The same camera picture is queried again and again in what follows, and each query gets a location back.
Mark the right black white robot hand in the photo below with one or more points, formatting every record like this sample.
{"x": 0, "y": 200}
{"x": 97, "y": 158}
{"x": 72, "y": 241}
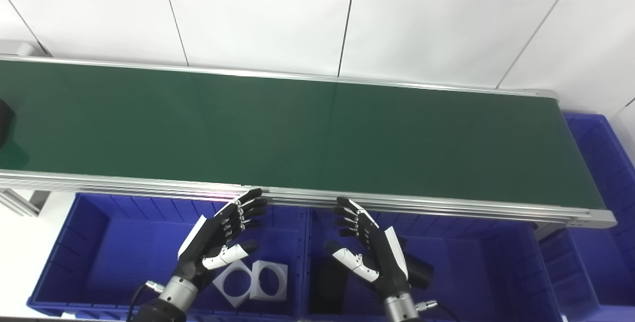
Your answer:
{"x": 387, "y": 257}

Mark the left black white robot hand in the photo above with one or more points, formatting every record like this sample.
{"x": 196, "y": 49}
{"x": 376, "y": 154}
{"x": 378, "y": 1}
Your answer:
{"x": 198, "y": 247}

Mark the black cylinder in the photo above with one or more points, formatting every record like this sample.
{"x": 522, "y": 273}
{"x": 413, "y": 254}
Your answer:
{"x": 327, "y": 287}
{"x": 5, "y": 123}
{"x": 420, "y": 271}

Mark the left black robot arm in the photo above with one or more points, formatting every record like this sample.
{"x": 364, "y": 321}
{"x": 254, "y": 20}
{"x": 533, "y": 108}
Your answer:
{"x": 168, "y": 302}

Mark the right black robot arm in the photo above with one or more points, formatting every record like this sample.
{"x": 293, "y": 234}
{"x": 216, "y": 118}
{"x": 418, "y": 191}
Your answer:
{"x": 399, "y": 309}

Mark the green conveyor belt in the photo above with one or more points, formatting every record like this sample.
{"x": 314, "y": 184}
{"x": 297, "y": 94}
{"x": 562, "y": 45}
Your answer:
{"x": 397, "y": 209}
{"x": 297, "y": 133}

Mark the blue bin with white parts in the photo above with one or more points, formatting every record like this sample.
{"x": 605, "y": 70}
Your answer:
{"x": 109, "y": 252}

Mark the blue bin with black parts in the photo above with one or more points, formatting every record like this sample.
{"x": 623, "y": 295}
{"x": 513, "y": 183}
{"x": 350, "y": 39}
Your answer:
{"x": 476, "y": 272}

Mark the aluminium conveyor leg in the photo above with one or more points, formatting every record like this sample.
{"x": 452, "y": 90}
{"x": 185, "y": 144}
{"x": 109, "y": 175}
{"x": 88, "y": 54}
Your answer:
{"x": 548, "y": 230}
{"x": 20, "y": 202}

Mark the empty blue bin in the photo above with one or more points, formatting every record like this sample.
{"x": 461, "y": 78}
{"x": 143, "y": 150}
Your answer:
{"x": 605, "y": 242}

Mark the grey conveyor end cap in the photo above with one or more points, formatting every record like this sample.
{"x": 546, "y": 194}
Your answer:
{"x": 20, "y": 48}

